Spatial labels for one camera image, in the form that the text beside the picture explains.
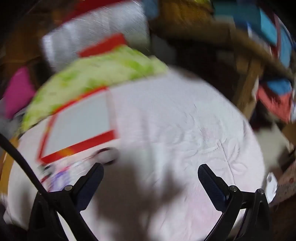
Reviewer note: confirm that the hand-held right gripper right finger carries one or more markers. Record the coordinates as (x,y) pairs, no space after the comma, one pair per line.
(209,183)

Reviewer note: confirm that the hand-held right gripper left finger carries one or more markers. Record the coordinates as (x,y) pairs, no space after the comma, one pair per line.
(92,183)

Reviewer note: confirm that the red cardboard box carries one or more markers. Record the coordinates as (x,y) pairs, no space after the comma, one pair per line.
(81,122)

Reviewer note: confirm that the small white object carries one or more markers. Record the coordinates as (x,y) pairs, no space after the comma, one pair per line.
(271,185)

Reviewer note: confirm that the pink blanket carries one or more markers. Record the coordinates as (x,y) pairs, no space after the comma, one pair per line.
(173,127)

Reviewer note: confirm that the red cloth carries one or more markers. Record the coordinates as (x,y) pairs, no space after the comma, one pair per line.
(275,102)

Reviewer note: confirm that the grey cloth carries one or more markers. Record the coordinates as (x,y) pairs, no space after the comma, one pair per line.
(8,120)

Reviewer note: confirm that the green floral pillow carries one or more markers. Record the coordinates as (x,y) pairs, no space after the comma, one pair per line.
(92,74)

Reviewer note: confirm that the magenta pillow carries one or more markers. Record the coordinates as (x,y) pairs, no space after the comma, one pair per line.
(18,92)

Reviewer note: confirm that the wooden shelf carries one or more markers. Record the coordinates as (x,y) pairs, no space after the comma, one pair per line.
(245,67)

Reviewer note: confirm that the blue box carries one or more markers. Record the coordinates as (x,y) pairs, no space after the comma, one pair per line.
(261,23)

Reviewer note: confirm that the wicker basket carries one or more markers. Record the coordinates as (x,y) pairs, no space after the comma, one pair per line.
(185,11)

